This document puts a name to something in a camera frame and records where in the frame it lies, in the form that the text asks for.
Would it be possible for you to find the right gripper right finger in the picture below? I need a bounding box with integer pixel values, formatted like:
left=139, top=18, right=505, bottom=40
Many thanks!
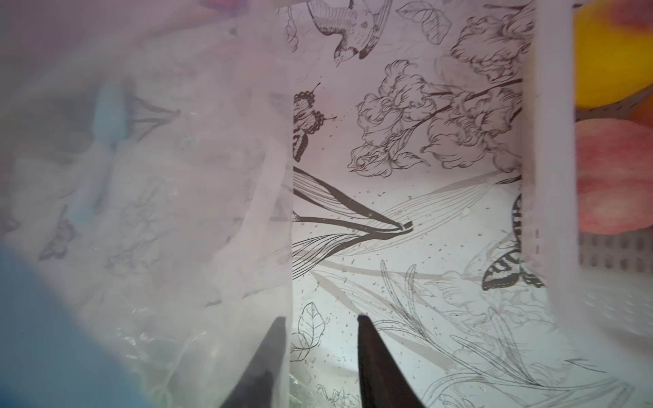
left=357, top=314, right=424, bottom=408

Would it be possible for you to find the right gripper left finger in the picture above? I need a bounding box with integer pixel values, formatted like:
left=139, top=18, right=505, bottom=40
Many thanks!
left=221, top=316, right=287, bottom=408

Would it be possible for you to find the clear blue-zipper zip bag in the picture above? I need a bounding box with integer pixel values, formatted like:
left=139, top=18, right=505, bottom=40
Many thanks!
left=1, top=1, right=292, bottom=407

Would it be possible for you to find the pink peach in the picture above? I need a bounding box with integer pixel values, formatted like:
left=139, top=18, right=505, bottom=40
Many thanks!
left=575, top=118, right=652, bottom=235

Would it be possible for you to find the yellow-orange peach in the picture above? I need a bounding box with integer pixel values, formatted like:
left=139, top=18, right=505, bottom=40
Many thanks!
left=573, top=1, right=652, bottom=109

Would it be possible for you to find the white plastic basket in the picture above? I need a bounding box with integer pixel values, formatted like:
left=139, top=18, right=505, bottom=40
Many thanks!
left=522, top=1, right=652, bottom=377

